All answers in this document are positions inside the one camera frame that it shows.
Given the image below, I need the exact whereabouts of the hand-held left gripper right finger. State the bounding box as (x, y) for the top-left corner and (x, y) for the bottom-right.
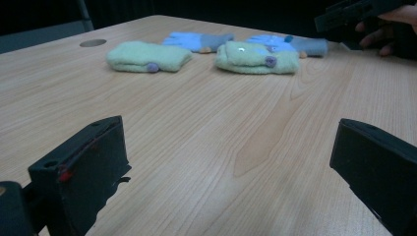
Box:
(328, 118), (417, 236)

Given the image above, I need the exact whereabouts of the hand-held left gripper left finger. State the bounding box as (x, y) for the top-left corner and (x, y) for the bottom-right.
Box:
(28, 115), (133, 236)

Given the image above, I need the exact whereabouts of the blue knit glove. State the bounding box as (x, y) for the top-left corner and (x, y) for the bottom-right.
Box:
(161, 30), (236, 54)
(245, 33), (329, 59)

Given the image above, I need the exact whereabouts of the green knit glove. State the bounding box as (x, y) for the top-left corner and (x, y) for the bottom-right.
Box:
(105, 40), (194, 74)
(214, 40), (300, 76)

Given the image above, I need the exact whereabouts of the round grey table grommet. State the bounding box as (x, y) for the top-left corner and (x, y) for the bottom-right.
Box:
(79, 38), (108, 48)

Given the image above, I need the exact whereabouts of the grey chair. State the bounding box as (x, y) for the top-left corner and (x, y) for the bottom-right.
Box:
(0, 0), (95, 55)

